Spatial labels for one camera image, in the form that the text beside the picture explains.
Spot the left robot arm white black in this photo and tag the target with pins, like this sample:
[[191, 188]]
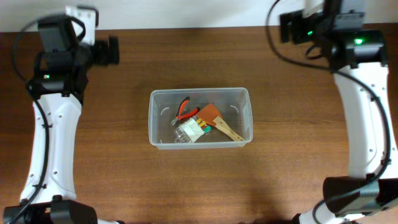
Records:
[[57, 90]]

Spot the red handled pliers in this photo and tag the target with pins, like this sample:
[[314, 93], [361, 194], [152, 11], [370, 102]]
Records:
[[181, 115]]

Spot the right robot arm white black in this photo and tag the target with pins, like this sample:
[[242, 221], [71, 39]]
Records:
[[357, 58]]

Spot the clear plastic container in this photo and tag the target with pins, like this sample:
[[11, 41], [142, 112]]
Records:
[[233, 103]]

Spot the clear case coloured bits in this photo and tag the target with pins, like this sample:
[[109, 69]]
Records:
[[191, 130]]

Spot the orange scraper wooden handle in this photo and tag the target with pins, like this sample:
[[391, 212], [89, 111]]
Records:
[[212, 116]]

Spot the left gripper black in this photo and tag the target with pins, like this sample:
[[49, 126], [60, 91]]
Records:
[[107, 56]]

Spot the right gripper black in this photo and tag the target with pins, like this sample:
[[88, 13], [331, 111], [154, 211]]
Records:
[[296, 20]]

